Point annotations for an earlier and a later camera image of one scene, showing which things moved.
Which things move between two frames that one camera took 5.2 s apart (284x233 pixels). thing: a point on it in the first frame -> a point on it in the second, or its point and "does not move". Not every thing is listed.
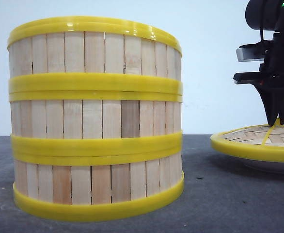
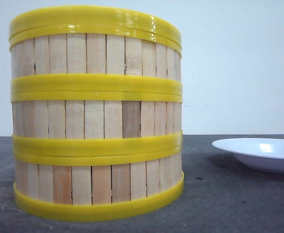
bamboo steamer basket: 95,54 does not move
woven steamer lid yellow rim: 276,142 -> 123,16
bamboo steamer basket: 96,186 does not move
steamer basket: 95,122 does not move
